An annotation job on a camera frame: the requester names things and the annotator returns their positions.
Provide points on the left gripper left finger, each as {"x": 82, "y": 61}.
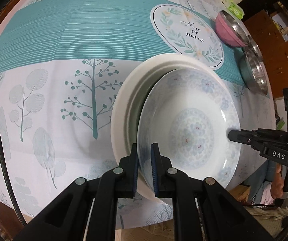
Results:
{"x": 86, "y": 210}

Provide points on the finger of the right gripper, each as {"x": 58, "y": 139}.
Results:
{"x": 262, "y": 140}

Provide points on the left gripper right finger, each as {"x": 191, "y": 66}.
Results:
{"x": 202, "y": 209}

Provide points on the large steel bowl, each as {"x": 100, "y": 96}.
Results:
{"x": 252, "y": 72}

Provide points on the small steel bowl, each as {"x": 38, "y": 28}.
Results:
{"x": 254, "y": 46}

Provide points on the white floral ceramic plate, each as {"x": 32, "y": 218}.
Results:
{"x": 188, "y": 113}

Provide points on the pink steel-lined bowl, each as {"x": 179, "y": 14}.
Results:
{"x": 231, "y": 30}

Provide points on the white paper plate stack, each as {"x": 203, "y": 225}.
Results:
{"x": 131, "y": 98}

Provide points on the person right hand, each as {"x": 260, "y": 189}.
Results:
{"x": 278, "y": 183}

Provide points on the wooden cabinet right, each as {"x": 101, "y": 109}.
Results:
{"x": 270, "y": 32}

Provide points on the green tissue pack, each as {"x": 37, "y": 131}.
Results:
{"x": 234, "y": 8}

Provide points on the tree pattern tablecloth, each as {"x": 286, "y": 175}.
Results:
{"x": 62, "y": 63}

